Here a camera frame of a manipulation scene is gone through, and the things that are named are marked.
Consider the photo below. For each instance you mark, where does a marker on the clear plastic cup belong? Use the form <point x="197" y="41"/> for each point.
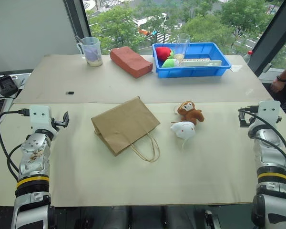
<point x="182" y="46"/>

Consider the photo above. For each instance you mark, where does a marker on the red brick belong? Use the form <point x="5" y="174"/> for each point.
<point x="131" y="60"/>

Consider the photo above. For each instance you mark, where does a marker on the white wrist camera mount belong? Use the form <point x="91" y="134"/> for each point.
<point x="269" y="112"/>
<point x="40" y="115"/>

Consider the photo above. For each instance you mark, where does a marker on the person's bare hand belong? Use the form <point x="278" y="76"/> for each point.
<point x="277" y="86"/>

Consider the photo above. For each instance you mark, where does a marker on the green plush toy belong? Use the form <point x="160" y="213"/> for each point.
<point x="169" y="63"/>

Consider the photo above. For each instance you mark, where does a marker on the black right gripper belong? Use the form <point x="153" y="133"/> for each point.
<point x="250" y="121"/>

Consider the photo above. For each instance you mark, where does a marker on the brown monkey plush toy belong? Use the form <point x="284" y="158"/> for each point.
<point x="190" y="114"/>

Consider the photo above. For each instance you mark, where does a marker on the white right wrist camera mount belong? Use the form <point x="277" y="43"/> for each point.
<point x="269" y="112"/>

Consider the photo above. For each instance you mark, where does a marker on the white paper slip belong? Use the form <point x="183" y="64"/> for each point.
<point x="236" y="68"/>

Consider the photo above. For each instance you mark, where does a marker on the clear plastic measuring jug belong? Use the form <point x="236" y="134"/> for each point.
<point x="93" y="53"/>

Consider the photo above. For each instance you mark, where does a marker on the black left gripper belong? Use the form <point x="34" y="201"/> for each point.
<point x="56" y="124"/>

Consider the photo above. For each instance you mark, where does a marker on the thin stirring stick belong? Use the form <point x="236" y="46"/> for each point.
<point x="78" y="39"/>

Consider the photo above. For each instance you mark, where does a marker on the red strawberry plush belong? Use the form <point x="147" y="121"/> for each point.
<point x="162" y="53"/>

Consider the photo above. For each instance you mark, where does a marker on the brown paper bag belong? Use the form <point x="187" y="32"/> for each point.
<point x="125" y="124"/>

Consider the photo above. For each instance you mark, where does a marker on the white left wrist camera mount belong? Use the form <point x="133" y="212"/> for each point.
<point x="40" y="115"/>

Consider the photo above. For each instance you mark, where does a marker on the red capped plastic bottle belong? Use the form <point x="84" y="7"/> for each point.
<point x="248" y="57"/>

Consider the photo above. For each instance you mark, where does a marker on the black charger device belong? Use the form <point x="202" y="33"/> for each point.
<point x="6" y="86"/>

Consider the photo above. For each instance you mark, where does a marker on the white side desk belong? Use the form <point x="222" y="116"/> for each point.
<point x="23" y="80"/>

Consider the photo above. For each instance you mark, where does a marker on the white plush toy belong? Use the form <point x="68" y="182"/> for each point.
<point x="184" y="130"/>

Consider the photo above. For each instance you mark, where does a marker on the black wrist watch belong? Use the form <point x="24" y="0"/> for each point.
<point x="281" y="79"/>

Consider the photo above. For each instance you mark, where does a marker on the white flat box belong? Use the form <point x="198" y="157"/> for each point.
<point x="200" y="63"/>

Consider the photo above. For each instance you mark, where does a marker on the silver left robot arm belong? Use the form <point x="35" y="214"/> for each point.
<point x="34" y="155"/>

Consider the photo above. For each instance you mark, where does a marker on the white patterned box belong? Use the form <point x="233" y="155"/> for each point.
<point x="196" y="59"/>

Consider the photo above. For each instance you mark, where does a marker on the blue plastic bin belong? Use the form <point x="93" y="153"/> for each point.
<point x="193" y="71"/>

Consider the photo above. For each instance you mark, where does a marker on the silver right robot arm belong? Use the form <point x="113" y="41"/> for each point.
<point x="271" y="155"/>

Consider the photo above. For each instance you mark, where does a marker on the black window frame post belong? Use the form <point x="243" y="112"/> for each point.
<point x="274" y="35"/>
<point x="77" y="26"/>

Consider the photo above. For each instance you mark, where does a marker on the small black usb stick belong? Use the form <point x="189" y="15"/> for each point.
<point x="70" y="92"/>

